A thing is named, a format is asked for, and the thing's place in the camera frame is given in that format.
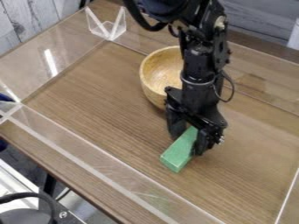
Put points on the clear acrylic enclosure wall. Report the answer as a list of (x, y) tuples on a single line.
[(83, 123)]

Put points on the green rectangular block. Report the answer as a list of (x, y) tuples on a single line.
[(177, 154)]

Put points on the light brown wooden bowl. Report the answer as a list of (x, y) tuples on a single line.
[(159, 72)]

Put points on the black table leg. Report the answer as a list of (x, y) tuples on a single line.
[(49, 184)]

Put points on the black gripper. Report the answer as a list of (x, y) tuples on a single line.
[(192, 105)]

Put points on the black metal bracket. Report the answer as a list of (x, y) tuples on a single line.
[(64, 216)]

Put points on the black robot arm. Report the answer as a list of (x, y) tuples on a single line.
[(197, 23)]

